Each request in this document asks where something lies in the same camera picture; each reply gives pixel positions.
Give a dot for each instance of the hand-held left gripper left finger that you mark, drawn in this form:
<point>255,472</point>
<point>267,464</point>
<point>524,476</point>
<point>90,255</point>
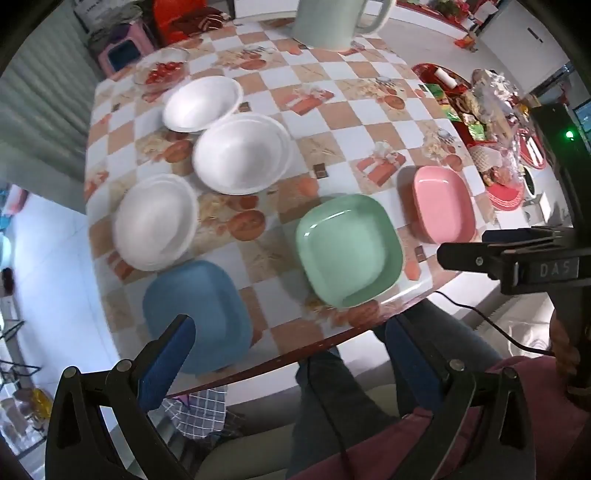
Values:
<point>168,364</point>

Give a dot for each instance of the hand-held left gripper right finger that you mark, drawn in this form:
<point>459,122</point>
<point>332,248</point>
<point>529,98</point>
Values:
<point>411,364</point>

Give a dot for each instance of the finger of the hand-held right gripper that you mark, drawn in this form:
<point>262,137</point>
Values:
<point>466,258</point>
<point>521,237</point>

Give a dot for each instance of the white foam bowl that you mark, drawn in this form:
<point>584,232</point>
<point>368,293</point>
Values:
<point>240,154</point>
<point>203,104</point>
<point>154,221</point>

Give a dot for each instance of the person's right hand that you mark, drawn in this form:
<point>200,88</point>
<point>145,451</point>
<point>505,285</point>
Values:
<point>565,360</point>

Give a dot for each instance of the red woven mat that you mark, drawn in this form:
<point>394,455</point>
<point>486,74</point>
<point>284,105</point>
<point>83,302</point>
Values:
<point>505,196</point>

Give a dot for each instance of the person's leg in jeans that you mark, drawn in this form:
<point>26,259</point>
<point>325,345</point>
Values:
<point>360,397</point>
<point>461,341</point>

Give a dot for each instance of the checked grey cloth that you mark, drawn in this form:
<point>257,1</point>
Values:
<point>203,410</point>

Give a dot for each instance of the pink square plate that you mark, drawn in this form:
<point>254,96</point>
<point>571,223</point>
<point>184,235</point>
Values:
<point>443,203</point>

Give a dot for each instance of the blue square plate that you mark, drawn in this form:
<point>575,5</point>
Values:
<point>217,295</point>

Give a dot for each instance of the white cabinet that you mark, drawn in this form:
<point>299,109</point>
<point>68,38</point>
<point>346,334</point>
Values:
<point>521,41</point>

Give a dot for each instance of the green square plate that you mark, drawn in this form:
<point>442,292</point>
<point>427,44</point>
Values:
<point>346,249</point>

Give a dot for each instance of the white roll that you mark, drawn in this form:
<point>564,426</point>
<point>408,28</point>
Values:
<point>445,77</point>

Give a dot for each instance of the red tray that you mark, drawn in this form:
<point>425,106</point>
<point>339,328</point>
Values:
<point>422,74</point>

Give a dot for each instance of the checkered printed tablecloth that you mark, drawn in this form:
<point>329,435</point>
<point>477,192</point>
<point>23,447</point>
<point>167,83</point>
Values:
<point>332,106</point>

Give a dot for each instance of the pale green pitcher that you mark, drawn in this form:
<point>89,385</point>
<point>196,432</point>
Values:
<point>323,23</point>

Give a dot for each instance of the glass bowl of tomatoes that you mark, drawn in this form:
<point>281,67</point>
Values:
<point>161,71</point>

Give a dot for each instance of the pink plastic stool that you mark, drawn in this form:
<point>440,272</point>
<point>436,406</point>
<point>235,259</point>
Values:
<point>108,57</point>

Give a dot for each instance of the red plastic chair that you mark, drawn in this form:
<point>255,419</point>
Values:
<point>184,21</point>

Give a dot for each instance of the grey sack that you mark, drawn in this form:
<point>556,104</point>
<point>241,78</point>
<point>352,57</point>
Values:
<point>99,14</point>

